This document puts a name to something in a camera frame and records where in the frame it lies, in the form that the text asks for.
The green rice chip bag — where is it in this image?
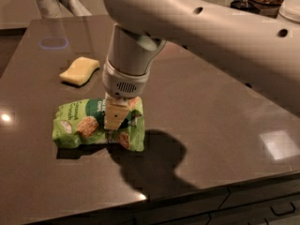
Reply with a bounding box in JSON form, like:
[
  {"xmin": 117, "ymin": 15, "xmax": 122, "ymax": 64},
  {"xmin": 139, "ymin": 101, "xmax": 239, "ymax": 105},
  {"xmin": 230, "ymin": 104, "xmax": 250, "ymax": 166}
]
[{"xmin": 52, "ymin": 97, "xmax": 145, "ymax": 152}]

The drawer handle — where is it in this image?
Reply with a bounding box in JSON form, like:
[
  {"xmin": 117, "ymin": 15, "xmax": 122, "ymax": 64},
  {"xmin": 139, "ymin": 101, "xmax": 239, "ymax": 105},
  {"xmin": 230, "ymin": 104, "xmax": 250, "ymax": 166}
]
[{"xmin": 270, "ymin": 202, "xmax": 297, "ymax": 217}]

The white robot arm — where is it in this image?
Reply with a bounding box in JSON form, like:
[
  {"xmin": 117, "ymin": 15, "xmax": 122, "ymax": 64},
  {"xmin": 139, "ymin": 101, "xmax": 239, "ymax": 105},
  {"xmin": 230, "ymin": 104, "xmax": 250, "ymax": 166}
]
[{"xmin": 102, "ymin": 0, "xmax": 300, "ymax": 114}]

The yellow sponge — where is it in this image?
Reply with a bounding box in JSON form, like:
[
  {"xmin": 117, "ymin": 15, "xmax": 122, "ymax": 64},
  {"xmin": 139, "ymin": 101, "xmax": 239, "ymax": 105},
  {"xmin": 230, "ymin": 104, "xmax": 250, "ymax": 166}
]
[{"xmin": 59, "ymin": 57, "xmax": 99, "ymax": 86}]

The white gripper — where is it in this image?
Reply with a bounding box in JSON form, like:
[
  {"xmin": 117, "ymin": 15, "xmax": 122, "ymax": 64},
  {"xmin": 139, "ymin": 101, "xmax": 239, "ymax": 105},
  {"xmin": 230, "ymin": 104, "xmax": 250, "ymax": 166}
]
[{"xmin": 102, "ymin": 59, "xmax": 150, "ymax": 130}]

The white chair frame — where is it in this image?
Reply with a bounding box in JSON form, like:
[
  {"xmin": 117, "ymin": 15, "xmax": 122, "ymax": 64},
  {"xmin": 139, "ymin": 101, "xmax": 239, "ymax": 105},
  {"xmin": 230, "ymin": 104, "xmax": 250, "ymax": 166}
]
[{"xmin": 36, "ymin": 0, "xmax": 92, "ymax": 19}]

